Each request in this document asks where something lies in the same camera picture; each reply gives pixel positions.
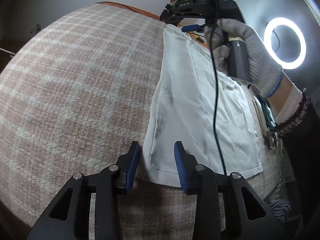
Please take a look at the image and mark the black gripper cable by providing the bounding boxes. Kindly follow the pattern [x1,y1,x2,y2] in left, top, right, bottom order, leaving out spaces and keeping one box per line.
[209,0,228,177]

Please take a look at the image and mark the grey gloved right hand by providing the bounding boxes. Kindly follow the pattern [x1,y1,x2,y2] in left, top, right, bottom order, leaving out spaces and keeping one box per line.
[204,18,284,98]

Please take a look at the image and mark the orange bed sheet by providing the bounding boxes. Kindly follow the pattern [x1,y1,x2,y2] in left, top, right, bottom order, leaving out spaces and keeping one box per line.
[99,1,159,20]

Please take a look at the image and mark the pink plaid bed blanket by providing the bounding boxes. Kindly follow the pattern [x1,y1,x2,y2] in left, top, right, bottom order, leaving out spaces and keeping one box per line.
[0,2,296,240]

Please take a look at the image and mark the white ring light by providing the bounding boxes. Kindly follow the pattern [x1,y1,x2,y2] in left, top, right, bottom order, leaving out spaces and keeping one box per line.
[263,17,306,70]

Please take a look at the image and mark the dark green folded garment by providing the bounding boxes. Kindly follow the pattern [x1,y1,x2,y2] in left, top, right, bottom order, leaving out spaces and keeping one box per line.
[257,95,276,131]

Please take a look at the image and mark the right forearm dark sleeve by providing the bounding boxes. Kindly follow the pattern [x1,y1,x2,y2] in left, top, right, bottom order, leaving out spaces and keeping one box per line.
[267,73,320,240]

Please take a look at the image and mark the white camisole top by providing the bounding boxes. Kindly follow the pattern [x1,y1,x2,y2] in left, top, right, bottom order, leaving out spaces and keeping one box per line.
[136,25,263,187]

